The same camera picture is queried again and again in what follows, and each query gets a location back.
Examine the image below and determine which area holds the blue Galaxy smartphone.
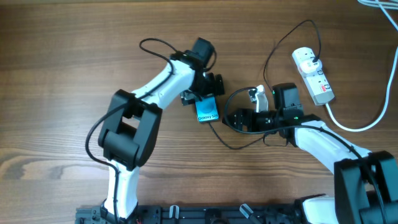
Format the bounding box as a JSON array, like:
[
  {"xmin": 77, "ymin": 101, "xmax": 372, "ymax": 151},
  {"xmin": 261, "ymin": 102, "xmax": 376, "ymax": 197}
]
[{"xmin": 195, "ymin": 96, "xmax": 220, "ymax": 123}]

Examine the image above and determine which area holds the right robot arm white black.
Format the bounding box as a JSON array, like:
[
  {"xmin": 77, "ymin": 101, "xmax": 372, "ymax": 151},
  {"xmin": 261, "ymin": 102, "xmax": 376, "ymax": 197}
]
[{"xmin": 223, "ymin": 83, "xmax": 397, "ymax": 223}]

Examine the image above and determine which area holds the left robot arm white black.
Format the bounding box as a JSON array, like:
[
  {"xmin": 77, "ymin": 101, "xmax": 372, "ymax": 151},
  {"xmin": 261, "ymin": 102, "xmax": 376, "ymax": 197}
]
[{"xmin": 98, "ymin": 38, "xmax": 224, "ymax": 223}]

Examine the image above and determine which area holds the white charger plug adapter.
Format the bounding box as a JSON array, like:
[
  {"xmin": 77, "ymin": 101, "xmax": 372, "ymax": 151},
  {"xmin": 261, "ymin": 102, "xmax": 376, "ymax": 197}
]
[{"xmin": 298, "ymin": 58, "xmax": 322, "ymax": 76}]

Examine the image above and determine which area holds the white power strip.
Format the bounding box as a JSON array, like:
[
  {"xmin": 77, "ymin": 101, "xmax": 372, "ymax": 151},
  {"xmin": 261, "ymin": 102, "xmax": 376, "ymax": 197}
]
[{"xmin": 292, "ymin": 47, "xmax": 335, "ymax": 106}]

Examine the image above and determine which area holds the white power strip cord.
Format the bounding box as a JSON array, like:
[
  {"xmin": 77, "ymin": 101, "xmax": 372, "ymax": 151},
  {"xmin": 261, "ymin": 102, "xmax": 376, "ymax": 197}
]
[{"xmin": 325, "ymin": 45, "xmax": 398, "ymax": 133}]

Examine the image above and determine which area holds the white cables top corner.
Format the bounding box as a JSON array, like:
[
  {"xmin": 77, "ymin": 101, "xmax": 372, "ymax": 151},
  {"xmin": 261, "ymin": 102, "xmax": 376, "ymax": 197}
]
[{"xmin": 356, "ymin": 0, "xmax": 398, "ymax": 24}]

